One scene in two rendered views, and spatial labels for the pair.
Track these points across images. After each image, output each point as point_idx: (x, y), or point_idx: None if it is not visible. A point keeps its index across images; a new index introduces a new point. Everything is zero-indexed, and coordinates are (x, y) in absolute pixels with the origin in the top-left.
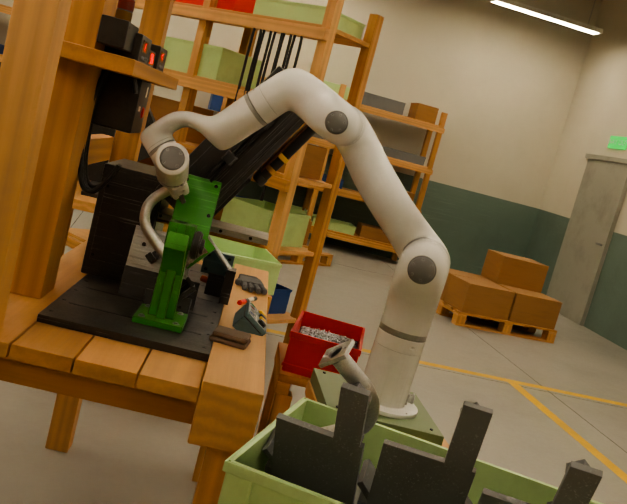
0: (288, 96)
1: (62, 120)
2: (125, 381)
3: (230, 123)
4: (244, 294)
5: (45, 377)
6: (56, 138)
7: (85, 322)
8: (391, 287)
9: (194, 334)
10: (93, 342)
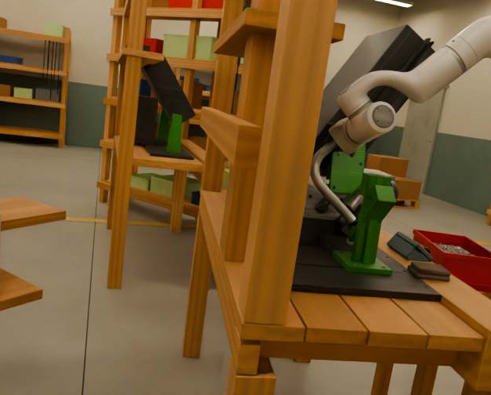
0: None
1: (265, 93)
2: (418, 344)
3: (436, 76)
4: None
5: (321, 347)
6: (260, 111)
7: (326, 283)
8: None
9: (398, 273)
10: (351, 304)
